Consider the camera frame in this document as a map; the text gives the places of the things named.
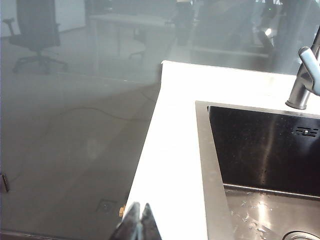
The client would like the steel gooseneck kitchen faucet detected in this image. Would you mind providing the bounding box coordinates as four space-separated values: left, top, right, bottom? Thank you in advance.
285 24 320 110

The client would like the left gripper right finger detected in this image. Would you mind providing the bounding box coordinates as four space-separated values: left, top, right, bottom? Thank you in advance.
139 202 163 240

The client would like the steel faucet lever handle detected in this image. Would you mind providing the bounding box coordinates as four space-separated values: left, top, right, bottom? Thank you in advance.
298 46 320 97

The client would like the black steel sink basin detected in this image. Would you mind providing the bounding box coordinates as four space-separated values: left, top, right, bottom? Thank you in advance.
194 100 320 240

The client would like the steel sink drain strainer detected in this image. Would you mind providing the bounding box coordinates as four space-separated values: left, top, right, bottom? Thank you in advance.
282 230 320 240

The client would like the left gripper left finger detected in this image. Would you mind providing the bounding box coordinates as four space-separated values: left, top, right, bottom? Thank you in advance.
109 201 142 240

